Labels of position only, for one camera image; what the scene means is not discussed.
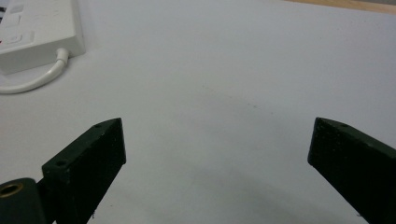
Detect white power strip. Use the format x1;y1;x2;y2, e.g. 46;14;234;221
0;0;87;76

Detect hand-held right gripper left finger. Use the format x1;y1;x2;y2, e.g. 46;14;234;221
36;117;127;224

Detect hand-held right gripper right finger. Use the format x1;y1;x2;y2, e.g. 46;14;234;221
307;117;396;224

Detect white power strip cable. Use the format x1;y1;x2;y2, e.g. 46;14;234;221
0;47;70;95

